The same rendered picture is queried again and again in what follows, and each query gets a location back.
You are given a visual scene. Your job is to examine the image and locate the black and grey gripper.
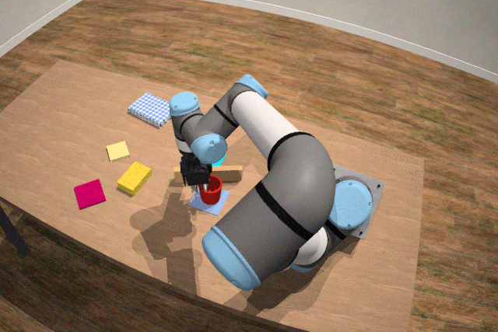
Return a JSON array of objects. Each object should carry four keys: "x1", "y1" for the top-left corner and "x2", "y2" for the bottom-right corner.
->
[{"x1": 179, "y1": 149, "x2": 212, "y2": 193}]

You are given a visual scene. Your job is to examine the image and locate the pale yellow sticky-note pad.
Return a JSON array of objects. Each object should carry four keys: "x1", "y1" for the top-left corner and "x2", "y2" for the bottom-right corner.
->
[{"x1": 107, "y1": 141, "x2": 130, "y2": 162}]

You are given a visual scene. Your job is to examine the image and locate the magenta square coaster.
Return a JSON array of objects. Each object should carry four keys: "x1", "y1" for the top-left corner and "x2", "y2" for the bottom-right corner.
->
[{"x1": 74, "y1": 179, "x2": 106, "y2": 210}]

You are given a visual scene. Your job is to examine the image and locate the yellow sponge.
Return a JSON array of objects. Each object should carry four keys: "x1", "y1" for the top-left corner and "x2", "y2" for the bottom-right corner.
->
[{"x1": 117, "y1": 162, "x2": 152, "y2": 196}]

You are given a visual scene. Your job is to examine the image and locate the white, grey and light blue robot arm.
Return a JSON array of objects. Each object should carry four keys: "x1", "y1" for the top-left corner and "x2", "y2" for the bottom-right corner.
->
[{"x1": 169, "y1": 75, "x2": 373, "y2": 291}]

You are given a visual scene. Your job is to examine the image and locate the red cup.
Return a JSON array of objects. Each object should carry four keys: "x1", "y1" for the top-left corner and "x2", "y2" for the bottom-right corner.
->
[{"x1": 198, "y1": 175, "x2": 223, "y2": 205}]

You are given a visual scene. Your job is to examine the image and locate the blue checkered towel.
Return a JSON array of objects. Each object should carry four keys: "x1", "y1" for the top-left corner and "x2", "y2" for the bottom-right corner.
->
[{"x1": 128, "y1": 93, "x2": 171, "y2": 128}]

